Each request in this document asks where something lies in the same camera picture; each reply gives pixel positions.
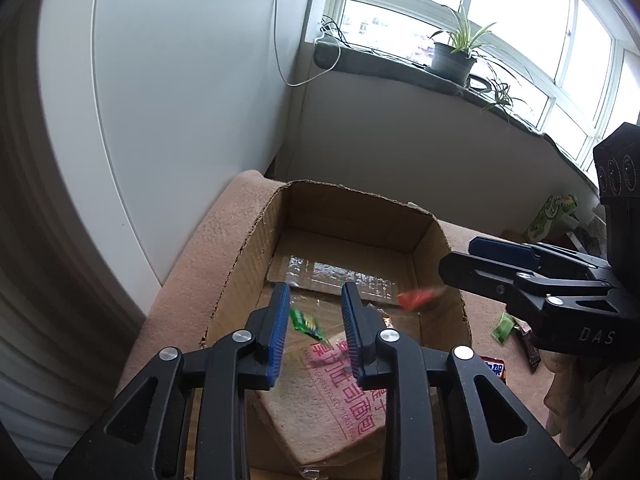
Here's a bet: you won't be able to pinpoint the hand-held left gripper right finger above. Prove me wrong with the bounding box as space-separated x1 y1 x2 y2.
341 282 581 480

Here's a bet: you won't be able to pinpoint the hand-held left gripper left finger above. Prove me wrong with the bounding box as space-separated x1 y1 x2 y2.
52 282 292 480

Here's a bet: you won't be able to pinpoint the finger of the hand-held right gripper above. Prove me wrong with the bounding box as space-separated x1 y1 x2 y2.
469 236 607 272
439 252 617 319

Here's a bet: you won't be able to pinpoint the small green candy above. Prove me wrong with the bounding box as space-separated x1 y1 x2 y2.
289 308 333 346

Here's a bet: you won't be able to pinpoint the green snack packet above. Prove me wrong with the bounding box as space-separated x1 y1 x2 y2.
491 312 516 345

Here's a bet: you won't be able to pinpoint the small red candy packet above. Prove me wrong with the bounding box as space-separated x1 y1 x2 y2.
397 289 438 311

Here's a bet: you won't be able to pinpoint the bread packet with pink print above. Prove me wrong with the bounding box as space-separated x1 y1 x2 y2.
260 332 388 466

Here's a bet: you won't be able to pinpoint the dark snack packet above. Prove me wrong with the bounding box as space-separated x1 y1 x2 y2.
517 322 543 375

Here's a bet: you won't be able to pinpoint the chocolate bar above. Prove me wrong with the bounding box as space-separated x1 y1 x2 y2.
480 356 507 386

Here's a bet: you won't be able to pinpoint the cardboard box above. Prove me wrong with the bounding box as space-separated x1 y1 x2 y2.
182 180 473 480

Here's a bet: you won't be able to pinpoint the person's right hand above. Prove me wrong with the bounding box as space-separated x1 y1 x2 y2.
544 351 616 441

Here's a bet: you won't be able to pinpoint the green printed carton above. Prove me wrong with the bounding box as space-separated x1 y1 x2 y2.
523 193 581 243

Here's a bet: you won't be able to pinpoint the potted spider plant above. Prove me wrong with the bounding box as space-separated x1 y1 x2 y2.
427 4 531 123

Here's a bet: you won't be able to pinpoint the grey window sill cover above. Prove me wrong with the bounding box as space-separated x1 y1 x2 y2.
313 40 601 191

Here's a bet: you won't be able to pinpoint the white radiator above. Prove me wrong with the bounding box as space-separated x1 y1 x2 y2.
0 255 147 468

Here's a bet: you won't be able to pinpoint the white cabinet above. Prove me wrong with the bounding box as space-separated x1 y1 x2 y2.
39 0 321 313

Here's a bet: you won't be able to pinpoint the white framed window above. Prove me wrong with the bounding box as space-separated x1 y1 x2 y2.
320 0 640 181

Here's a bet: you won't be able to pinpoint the black cables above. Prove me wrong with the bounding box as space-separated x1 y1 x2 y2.
319 16 353 45

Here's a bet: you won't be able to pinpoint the white cable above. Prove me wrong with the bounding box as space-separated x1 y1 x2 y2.
271 0 342 87

